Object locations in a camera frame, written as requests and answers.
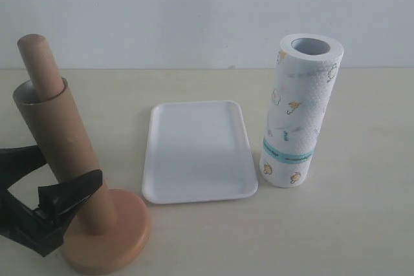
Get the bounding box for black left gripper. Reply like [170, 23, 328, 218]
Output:
[1, 146, 103, 257]

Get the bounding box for white rectangular plastic tray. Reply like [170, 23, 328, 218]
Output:
[142, 100, 258, 204]

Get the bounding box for printed paper towel roll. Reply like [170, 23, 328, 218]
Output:
[259, 34, 344, 188]

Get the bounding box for wooden paper towel holder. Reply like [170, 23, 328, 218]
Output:
[17, 34, 151, 275]

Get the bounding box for brown cardboard tube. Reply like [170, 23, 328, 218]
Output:
[13, 80, 117, 235]

